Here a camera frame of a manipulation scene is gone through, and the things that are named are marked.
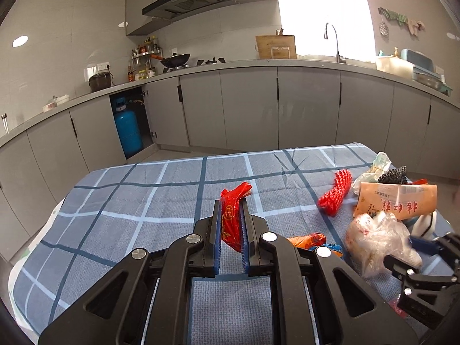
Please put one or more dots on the hanging mesh scrubber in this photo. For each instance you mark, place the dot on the hanging mesh scrubber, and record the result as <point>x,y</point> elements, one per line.
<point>384,28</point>

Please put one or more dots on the dark rice cooker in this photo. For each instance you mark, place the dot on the dark rice cooker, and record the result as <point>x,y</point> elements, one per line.
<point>100,82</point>

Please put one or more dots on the white wall socket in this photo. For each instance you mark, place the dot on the white wall socket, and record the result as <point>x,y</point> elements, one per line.
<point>102,67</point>

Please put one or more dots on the pink rubber gloves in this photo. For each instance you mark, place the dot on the pink rubber gloves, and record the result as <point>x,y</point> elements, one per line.
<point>417,26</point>

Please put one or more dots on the clear plastic bag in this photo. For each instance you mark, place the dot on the clear plastic bag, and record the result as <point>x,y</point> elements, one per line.
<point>373,240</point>

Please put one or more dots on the blue checked tablecloth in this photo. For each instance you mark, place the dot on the blue checked tablecloth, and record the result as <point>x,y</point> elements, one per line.
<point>143,201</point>

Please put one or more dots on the brown paper bag red print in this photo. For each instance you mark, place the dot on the brown paper bag red print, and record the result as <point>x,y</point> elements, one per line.
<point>395,201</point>

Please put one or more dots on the white plastic basin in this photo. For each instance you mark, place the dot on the white plastic basin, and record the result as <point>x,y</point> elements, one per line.
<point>393,65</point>

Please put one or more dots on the red plastic bag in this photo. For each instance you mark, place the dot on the red plastic bag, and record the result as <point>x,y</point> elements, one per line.
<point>230,219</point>

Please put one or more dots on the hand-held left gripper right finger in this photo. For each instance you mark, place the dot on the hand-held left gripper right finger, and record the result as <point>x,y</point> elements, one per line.
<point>245,244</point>

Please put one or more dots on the group of condiment bottles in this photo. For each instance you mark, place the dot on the group of condiment bottles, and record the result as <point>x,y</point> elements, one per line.
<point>142,73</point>

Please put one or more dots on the metal spice rack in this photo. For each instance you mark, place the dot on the metal spice rack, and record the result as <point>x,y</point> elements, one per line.
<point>143,57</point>

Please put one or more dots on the black wok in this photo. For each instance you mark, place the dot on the black wok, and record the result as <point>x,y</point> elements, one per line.
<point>176,59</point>

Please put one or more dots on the black mesh scourer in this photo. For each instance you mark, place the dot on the black mesh scourer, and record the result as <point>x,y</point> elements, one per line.
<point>393,174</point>

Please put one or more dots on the small soap bottle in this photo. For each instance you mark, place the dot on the small soap bottle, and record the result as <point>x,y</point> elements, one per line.
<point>395,53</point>

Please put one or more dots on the teal dish rack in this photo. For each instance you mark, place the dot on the teal dish rack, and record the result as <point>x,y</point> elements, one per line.
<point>417,59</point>

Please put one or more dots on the blue gas cylinder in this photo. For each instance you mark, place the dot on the blue gas cylinder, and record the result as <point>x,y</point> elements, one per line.
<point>127,129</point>

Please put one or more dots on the black gas stove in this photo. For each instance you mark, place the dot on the black gas stove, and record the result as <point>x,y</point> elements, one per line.
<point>210,61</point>

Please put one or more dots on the white plastic container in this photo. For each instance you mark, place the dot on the white plastic container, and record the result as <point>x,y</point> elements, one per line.
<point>424,224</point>

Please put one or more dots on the bright window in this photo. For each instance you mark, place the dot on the bright window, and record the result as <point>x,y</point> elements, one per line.
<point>316,7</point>

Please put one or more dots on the orange snack wrapper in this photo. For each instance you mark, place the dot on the orange snack wrapper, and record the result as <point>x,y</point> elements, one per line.
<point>309,240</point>

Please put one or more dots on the white wall hook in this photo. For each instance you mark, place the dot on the white wall hook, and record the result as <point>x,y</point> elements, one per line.
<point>454,36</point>

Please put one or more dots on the whitish crumpled plastic bag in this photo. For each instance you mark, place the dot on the whitish crumpled plastic bag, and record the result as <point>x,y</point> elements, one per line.
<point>379,161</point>

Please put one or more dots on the wooden cutting board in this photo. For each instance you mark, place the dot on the wooden cutting board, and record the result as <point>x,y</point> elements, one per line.
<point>267,45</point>

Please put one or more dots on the red foam fruit net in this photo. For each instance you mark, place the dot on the red foam fruit net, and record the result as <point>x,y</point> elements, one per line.
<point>336,194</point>

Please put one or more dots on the green hanging cloth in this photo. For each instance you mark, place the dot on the green hanging cloth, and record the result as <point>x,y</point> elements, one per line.
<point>393,16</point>

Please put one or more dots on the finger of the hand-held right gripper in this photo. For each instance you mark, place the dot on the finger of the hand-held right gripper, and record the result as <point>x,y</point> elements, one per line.
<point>406,269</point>
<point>424,245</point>

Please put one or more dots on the metal kitchen faucet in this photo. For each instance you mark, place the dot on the metal kitchen faucet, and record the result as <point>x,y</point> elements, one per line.
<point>337,48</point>

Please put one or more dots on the grey base cabinets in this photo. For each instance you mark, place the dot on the grey base cabinets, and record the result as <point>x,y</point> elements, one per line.
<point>305,107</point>

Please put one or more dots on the white lidded bowl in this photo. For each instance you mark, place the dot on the white lidded bowl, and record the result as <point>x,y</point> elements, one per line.
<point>54,105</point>

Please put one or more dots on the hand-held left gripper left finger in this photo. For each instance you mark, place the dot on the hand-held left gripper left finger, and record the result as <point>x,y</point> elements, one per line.
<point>216,237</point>

